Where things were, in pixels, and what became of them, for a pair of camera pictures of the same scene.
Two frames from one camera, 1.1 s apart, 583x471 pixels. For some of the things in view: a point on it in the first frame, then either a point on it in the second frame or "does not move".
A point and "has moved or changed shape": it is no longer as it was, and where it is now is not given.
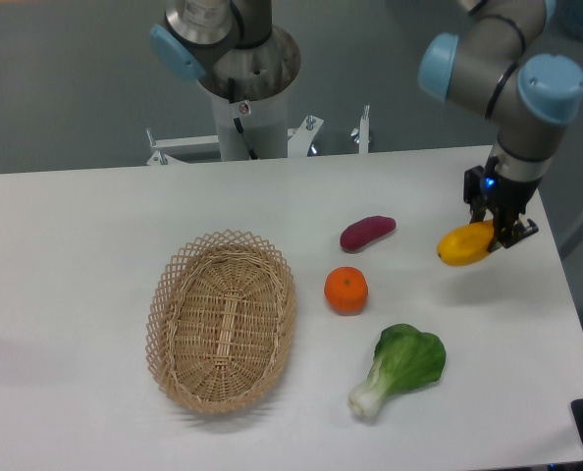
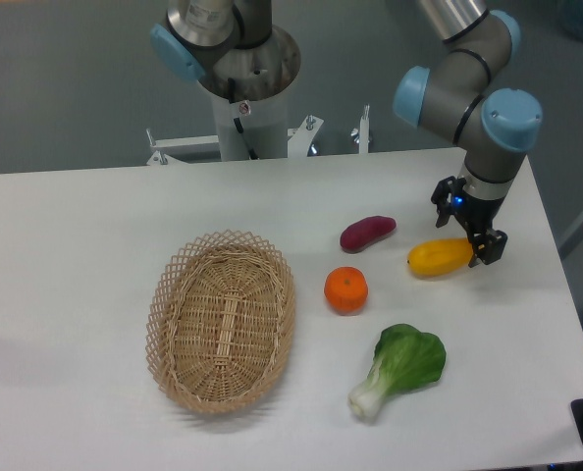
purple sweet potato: x=358 y=234 does not move
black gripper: x=508 y=197 to x=476 y=213
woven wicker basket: x=220 y=320 does not move
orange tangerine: x=346 y=289 does not move
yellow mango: x=465 y=243 has moved or changed shape
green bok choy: x=404 y=359 does not move
